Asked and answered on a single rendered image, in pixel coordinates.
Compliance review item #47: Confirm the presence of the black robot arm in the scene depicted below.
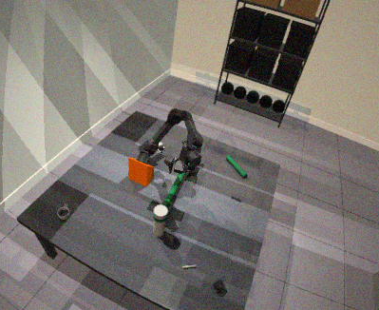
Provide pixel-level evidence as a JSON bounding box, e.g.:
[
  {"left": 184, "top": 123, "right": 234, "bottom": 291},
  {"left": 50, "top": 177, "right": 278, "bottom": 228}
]
[{"left": 137, "top": 108, "right": 203, "bottom": 174}]

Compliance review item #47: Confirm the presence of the grey cylindrical post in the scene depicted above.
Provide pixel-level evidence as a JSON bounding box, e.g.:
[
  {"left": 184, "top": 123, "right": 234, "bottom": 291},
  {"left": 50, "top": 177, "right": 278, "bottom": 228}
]
[{"left": 153, "top": 204, "right": 167, "bottom": 237}]

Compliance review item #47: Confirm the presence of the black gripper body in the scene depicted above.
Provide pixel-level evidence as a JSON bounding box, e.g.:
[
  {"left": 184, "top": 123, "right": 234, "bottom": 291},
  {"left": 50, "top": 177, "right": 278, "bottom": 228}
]
[{"left": 164, "top": 155, "right": 199, "bottom": 177}]

